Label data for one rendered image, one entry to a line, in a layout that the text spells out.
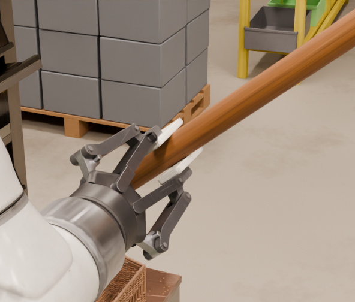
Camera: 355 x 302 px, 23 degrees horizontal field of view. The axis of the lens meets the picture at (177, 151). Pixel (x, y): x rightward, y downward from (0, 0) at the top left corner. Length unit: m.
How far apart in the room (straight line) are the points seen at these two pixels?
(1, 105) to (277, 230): 2.09
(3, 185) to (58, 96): 5.00
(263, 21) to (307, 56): 6.24
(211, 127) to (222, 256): 3.51
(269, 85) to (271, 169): 4.41
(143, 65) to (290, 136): 1.12
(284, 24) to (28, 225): 6.44
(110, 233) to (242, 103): 0.22
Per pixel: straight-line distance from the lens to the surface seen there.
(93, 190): 0.80
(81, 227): 0.74
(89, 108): 5.58
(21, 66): 2.76
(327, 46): 0.85
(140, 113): 5.42
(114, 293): 3.12
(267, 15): 7.07
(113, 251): 0.76
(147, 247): 0.86
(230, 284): 4.21
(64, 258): 0.69
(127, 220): 0.80
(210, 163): 5.34
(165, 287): 3.16
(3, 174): 0.67
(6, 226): 0.66
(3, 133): 2.99
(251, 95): 0.89
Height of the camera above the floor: 2.37
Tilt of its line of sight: 26 degrees down
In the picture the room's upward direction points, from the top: straight up
